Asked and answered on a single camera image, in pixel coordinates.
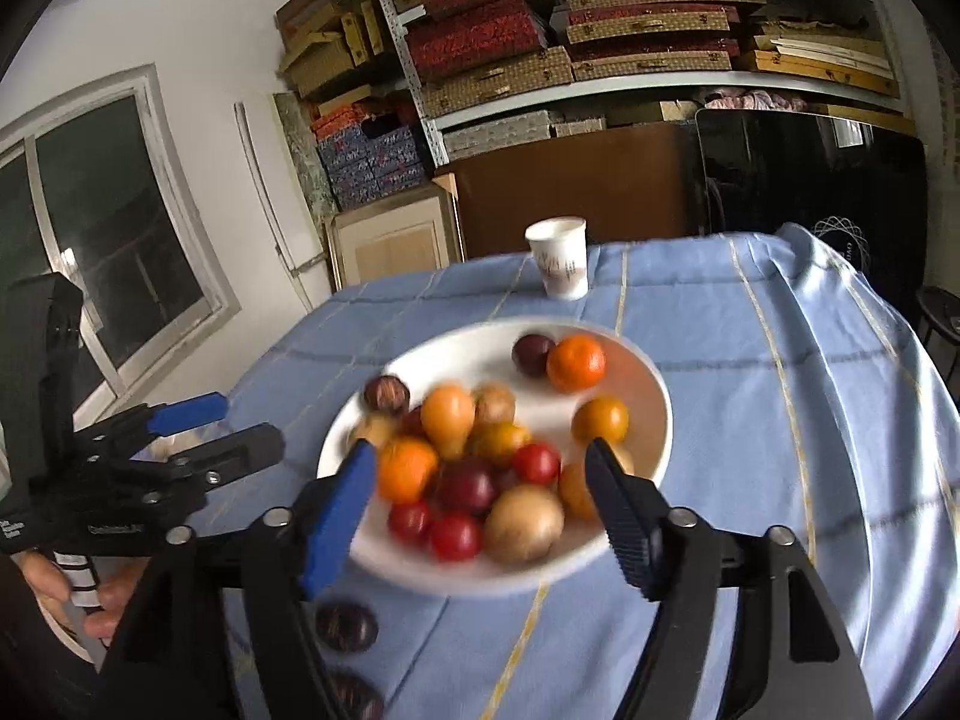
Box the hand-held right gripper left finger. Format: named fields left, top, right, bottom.
left=97, top=439, right=378, bottom=720

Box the green marbled board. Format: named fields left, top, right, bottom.
left=272, top=92, right=340, bottom=218

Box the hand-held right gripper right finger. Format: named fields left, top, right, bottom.
left=583, top=436, right=875, bottom=720

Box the orange passion fruit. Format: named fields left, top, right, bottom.
left=471, top=422, right=533, bottom=466
left=571, top=396, right=631, bottom=446
left=557, top=444, right=636, bottom=522

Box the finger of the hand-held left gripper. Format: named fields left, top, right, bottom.
left=75, top=391, right=230, bottom=466
left=97, top=422, right=287, bottom=522

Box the black round stool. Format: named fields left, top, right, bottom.
left=913, top=285, right=960, bottom=361

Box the tan passion fruit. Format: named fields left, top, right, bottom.
left=472, top=384, right=517, bottom=427
left=347, top=412, right=398, bottom=451
left=482, top=485, right=566, bottom=565

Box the dark purple passion fruit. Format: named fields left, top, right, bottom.
left=364, top=375, right=411, bottom=415
left=315, top=601, right=378, bottom=653
left=330, top=673, right=386, bottom=720

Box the blue striped tablecloth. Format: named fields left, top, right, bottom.
left=199, top=223, right=960, bottom=720

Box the light wooden picture frame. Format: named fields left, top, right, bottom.
left=324, top=172, right=466, bottom=292

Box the dark purple plum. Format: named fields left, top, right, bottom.
left=437, top=459, right=500, bottom=515
left=512, top=334, right=557, bottom=378

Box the person's left hand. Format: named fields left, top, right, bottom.
left=16, top=549, right=149, bottom=646

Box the pink cloth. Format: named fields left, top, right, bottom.
left=701, top=86, right=811, bottom=115

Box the white thin strip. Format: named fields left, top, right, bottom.
left=235, top=101, right=331, bottom=312

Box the stack of blue patterned boxes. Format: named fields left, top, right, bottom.
left=311, top=94, right=436, bottom=212

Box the stack of red and tan boxes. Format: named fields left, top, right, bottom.
left=379, top=0, right=920, bottom=162

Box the orange mandarin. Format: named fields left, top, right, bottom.
left=546, top=335, right=608, bottom=392
left=377, top=436, right=440, bottom=505

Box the white oval plate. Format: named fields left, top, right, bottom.
left=316, top=317, right=674, bottom=599

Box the stack of yellow-brown boxes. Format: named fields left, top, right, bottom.
left=276, top=0, right=395, bottom=102

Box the white paper cup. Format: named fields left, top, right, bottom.
left=524, top=217, right=590, bottom=302

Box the brown wooden board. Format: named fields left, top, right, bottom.
left=435, top=124, right=706, bottom=263

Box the white framed window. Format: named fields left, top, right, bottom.
left=0, top=64, right=241, bottom=428

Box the black glossy panel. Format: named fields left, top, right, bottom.
left=694, top=106, right=931, bottom=308

